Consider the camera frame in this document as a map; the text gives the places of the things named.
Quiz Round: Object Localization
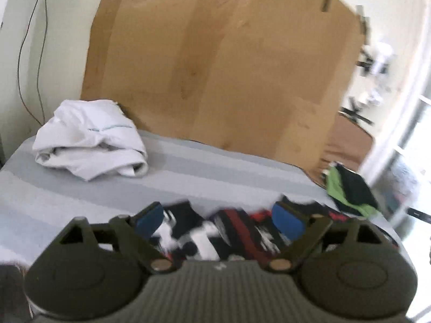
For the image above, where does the green and black folded garment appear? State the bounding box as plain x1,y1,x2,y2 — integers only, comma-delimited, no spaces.
325,163,379,219

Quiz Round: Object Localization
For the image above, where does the wood pattern board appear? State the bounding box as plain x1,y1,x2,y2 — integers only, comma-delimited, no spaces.
81,0,365,170

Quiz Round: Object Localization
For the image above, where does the striped grey bed sheet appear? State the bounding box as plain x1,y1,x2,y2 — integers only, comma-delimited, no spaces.
0,129,413,266

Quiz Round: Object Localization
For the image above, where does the black wall cable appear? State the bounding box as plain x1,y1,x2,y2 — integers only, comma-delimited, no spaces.
16,0,49,127

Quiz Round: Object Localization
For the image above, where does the white folded garment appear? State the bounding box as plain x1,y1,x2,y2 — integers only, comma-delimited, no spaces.
32,99,149,181

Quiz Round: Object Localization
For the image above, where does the black white red patterned garment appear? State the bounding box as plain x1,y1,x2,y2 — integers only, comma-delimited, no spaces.
148,196,349,263

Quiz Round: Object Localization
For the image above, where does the brown cushion mat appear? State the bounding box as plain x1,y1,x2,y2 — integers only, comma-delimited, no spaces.
306,113,374,187

